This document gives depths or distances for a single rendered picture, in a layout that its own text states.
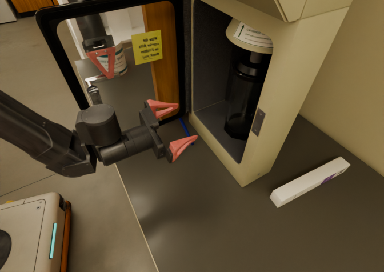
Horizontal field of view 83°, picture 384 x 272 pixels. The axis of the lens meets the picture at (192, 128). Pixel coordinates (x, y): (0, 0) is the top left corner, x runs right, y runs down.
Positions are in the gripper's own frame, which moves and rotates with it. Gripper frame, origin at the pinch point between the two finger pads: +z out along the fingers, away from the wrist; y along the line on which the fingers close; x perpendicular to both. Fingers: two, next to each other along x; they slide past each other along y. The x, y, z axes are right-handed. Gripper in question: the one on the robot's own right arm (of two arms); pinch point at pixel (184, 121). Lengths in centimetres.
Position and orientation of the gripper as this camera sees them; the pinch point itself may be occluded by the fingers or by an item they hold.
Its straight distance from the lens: 51.8
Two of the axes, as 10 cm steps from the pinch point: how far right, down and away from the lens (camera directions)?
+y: -4.8, -7.9, 3.9
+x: -1.4, 5.1, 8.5
